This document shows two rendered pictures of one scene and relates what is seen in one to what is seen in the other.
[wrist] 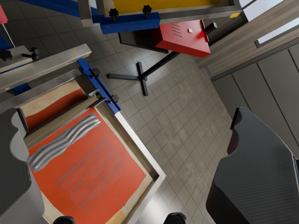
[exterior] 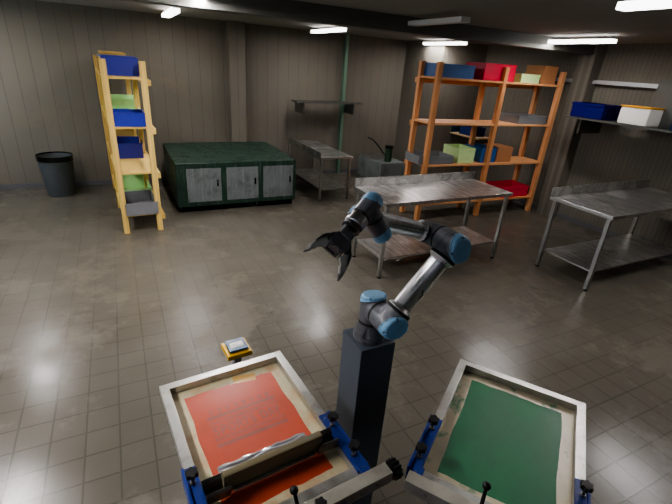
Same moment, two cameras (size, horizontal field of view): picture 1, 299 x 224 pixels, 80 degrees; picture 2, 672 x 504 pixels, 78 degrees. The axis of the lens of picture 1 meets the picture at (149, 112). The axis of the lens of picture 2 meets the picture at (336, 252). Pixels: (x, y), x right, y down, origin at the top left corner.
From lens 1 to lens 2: 1.36 m
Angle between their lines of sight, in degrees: 83
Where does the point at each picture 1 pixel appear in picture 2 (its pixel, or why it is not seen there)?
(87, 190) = (261, 406)
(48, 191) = (295, 416)
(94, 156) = (241, 432)
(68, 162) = (271, 433)
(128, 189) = (215, 394)
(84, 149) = (250, 441)
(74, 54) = not seen: outside the picture
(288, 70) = not seen: outside the picture
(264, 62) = not seen: outside the picture
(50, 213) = (296, 401)
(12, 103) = (315, 490)
